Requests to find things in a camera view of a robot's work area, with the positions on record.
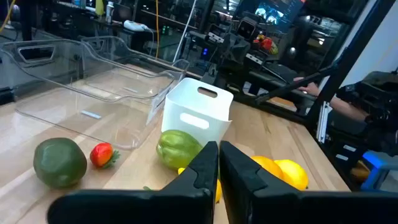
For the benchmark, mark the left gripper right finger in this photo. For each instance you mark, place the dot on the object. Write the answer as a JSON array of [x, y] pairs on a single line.
[[264, 202]]

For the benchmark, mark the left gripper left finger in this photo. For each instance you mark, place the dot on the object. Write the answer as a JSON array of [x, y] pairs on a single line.
[[186, 202]]

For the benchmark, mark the yellow lemon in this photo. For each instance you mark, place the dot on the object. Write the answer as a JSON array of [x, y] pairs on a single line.
[[293, 174], [218, 191]]

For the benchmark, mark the orange mango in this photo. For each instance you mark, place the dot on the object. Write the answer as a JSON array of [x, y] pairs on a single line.
[[264, 165]]

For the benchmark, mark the light green chayote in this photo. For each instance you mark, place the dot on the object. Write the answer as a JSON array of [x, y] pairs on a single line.
[[175, 149]]

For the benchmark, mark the small red strawberry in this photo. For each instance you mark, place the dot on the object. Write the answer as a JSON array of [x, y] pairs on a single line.
[[101, 154]]

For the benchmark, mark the dark green avocado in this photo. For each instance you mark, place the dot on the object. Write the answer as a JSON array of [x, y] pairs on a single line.
[[59, 163]]

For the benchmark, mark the person's forearm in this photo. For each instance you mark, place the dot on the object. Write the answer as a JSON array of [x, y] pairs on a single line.
[[348, 107]]

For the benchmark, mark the red yellow toy produce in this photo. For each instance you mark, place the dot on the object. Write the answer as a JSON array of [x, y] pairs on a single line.
[[265, 43]]

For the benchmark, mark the clear container with produce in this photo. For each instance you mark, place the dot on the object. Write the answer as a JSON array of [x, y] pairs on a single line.
[[186, 102]]

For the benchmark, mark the computer monitor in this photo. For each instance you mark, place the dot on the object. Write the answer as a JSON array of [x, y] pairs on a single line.
[[273, 12]]

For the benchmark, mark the person's hand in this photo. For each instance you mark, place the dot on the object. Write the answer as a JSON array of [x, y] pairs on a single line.
[[311, 88]]

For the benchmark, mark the white plastic device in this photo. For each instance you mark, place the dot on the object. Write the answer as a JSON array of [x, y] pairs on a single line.
[[133, 25]]

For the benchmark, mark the clear plastic bin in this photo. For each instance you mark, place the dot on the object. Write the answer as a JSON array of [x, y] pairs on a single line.
[[109, 46], [109, 124]]

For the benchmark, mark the blue stool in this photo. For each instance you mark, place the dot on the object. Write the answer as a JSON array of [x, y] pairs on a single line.
[[376, 161]]

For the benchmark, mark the white bottle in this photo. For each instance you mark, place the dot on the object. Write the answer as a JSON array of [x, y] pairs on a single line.
[[109, 12]]

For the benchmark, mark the yellow bottle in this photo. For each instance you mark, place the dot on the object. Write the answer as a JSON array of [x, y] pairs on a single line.
[[99, 7]]

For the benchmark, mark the person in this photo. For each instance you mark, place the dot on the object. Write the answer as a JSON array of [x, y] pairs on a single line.
[[379, 102]]

